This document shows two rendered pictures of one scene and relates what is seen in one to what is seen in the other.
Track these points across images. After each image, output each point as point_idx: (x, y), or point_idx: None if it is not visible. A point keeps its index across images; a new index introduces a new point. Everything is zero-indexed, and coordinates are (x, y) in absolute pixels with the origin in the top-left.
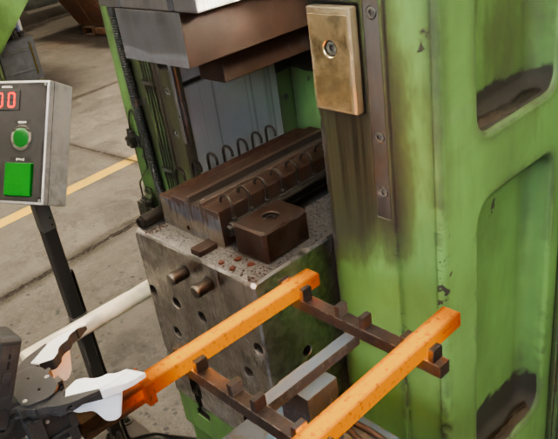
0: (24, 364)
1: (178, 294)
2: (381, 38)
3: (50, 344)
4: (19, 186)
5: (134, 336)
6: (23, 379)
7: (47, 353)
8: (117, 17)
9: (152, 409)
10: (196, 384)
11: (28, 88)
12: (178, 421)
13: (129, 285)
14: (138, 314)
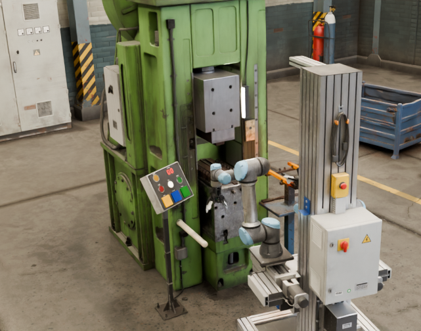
0: (293, 178)
1: (227, 201)
2: (258, 123)
3: (288, 176)
4: (187, 193)
5: (100, 305)
6: (297, 177)
7: (291, 176)
8: (211, 134)
9: (155, 302)
10: (223, 234)
11: (173, 165)
12: (167, 296)
13: (52, 305)
14: (83, 303)
